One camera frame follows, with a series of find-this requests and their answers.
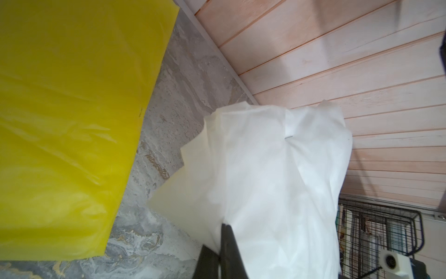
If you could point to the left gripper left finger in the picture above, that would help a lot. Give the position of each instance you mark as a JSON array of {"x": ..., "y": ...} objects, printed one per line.
[{"x": 208, "y": 264}]

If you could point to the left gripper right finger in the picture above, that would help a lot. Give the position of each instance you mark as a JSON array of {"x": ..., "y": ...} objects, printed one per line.
[{"x": 230, "y": 259}]

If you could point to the white raincoat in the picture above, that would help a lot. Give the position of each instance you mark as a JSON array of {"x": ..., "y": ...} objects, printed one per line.
[{"x": 274, "y": 175}]

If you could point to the yellow raincoat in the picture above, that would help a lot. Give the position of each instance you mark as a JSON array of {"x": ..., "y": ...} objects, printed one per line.
[{"x": 76, "y": 79}]

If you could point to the black wire desk organizer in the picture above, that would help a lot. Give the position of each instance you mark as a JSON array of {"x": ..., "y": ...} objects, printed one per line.
[{"x": 366, "y": 228}]

